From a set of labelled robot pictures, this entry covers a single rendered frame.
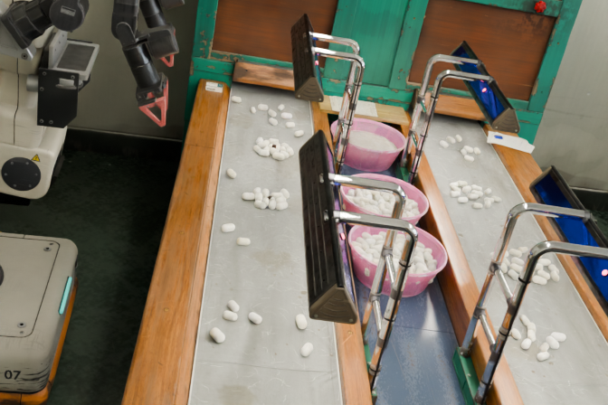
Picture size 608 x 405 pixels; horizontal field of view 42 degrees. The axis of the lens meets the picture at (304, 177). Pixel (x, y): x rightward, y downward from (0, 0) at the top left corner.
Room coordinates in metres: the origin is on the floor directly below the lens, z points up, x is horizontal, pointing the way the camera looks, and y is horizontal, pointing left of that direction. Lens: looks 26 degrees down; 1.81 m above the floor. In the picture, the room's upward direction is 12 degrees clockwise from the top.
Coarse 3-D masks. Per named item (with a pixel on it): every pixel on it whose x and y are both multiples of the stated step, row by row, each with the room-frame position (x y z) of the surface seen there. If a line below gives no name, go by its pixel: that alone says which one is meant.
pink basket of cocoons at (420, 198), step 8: (360, 176) 2.19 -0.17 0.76; (368, 176) 2.20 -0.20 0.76; (376, 176) 2.21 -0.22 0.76; (384, 176) 2.21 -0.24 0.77; (400, 184) 2.20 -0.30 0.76; (408, 184) 2.19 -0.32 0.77; (344, 192) 2.11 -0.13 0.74; (408, 192) 2.18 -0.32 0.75; (416, 192) 2.16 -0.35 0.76; (344, 200) 2.04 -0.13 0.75; (416, 200) 2.14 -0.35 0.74; (424, 200) 2.11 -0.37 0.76; (352, 208) 2.00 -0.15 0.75; (360, 208) 1.97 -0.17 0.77; (424, 208) 2.08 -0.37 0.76; (384, 216) 1.95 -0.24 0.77; (416, 216) 1.99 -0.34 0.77; (352, 224) 2.02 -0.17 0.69
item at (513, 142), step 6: (492, 132) 2.78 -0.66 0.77; (492, 138) 2.72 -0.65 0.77; (498, 138) 2.73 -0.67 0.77; (504, 138) 2.74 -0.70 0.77; (510, 138) 2.76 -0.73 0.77; (516, 138) 2.77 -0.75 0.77; (522, 138) 2.78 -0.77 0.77; (504, 144) 2.69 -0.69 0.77; (510, 144) 2.70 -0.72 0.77; (516, 144) 2.71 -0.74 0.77; (522, 144) 2.73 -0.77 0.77; (528, 144) 2.74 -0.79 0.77; (522, 150) 2.66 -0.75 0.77; (528, 150) 2.67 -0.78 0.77
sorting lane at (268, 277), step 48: (240, 96) 2.70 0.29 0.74; (240, 144) 2.29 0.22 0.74; (288, 144) 2.37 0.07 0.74; (240, 192) 1.98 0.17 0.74; (288, 240) 1.77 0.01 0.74; (240, 288) 1.51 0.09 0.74; (288, 288) 1.55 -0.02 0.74; (240, 336) 1.34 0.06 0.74; (288, 336) 1.37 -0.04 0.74; (192, 384) 1.17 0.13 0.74; (240, 384) 1.20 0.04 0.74; (288, 384) 1.22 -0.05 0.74; (336, 384) 1.25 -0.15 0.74
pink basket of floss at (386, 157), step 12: (360, 120) 2.64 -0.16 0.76; (372, 120) 2.65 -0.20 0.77; (384, 132) 2.63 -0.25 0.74; (396, 132) 2.60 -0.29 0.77; (348, 144) 2.40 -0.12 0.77; (396, 144) 2.57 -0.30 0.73; (348, 156) 2.42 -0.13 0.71; (360, 156) 2.40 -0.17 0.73; (384, 156) 2.41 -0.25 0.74; (396, 156) 2.48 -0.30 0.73; (360, 168) 2.42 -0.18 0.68; (372, 168) 2.42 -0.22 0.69; (384, 168) 2.45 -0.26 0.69
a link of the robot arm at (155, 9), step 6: (144, 0) 2.20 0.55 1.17; (150, 0) 2.20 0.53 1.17; (156, 0) 2.22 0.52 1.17; (144, 6) 2.20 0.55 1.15; (150, 6) 2.20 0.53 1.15; (156, 6) 2.21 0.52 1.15; (162, 6) 2.22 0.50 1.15; (144, 12) 2.20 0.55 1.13; (150, 12) 2.20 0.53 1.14; (156, 12) 2.21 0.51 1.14
